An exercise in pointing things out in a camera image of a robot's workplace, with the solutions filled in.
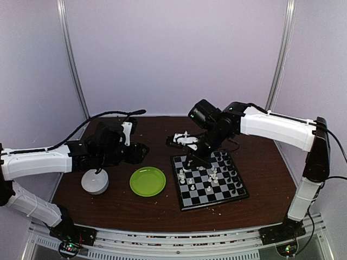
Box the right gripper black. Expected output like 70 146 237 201
184 123 229 170

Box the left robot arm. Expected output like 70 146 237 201
1 120 150 241

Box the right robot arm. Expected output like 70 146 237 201
177 99 330 239

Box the black and white chessboard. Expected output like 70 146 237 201
170 150 249 211

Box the white bowl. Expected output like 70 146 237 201
81 169 109 195

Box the lime green plate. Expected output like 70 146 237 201
129 166 166 197

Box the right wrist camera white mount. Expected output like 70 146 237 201
166 131 198 151

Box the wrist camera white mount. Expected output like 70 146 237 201
166 131 198 151
121 122 135 146

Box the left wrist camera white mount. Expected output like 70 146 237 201
121 122 135 146

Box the black braided cable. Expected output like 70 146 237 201
46 108 147 152

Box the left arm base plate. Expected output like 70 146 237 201
47 225 97 246

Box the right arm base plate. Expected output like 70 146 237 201
259 224 306 245

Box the aluminium front rail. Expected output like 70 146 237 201
19 213 337 259

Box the right aluminium corner post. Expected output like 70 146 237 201
266 0 296 110

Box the aluminium corner post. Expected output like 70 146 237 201
56 0 90 119
266 0 296 110

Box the left aluminium corner post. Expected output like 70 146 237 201
56 0 90 119

